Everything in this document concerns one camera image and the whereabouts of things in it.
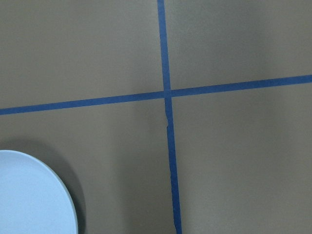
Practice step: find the blue plate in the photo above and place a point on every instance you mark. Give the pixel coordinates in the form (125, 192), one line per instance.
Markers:
(33, 199)

